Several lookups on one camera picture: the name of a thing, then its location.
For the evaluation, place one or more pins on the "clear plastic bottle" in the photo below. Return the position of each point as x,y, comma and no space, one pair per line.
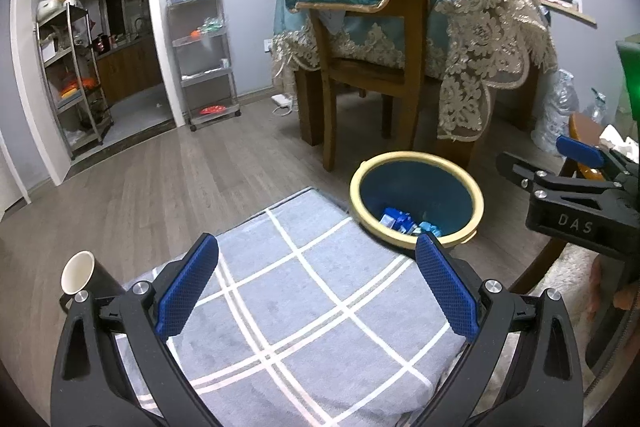
595,107

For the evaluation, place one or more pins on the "large clear plastic bag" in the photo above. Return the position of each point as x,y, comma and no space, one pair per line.
555,112

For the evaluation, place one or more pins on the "red kettle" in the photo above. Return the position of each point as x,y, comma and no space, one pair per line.
102,43

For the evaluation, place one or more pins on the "grey checked blanket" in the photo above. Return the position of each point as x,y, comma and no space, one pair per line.
300,332

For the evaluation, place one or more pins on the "white fluffy rug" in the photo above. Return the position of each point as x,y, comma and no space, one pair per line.
565,277

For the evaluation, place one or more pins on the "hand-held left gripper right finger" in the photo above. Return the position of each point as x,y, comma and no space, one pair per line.
447,287

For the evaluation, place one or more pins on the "wooden dining chair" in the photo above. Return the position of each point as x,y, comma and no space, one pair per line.
410,57

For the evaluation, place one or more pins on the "green plastic object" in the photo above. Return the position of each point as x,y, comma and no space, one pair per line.
630,82

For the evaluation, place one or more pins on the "red plastic bag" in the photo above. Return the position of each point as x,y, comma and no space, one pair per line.
212,110

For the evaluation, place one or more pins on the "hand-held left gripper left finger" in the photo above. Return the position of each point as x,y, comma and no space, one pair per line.
185,287

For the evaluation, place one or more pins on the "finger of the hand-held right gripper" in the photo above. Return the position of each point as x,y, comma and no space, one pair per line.
582,149
560,182

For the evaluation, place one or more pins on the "black mug white inside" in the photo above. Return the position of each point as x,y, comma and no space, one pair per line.
107,282

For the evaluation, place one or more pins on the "person's right hand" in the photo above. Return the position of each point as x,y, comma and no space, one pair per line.
595,287

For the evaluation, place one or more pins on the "blue packet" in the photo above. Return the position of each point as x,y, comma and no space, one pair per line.
397,219

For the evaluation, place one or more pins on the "white power strip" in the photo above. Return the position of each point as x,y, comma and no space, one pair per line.
281,99

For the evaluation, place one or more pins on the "white rice cooker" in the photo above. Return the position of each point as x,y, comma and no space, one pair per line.
57,7

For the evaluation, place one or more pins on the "white trolley rack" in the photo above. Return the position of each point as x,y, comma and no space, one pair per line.
205,57

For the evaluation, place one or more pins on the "blue cloth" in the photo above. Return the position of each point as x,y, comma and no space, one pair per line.
429,228

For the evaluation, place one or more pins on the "wooden kitchen cabinet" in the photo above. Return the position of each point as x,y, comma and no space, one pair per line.
130,72

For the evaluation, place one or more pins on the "metal shelf rack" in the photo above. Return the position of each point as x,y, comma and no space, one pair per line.
75,82

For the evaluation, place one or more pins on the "teal trash bin yellow rim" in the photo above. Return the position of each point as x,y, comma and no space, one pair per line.
425,187

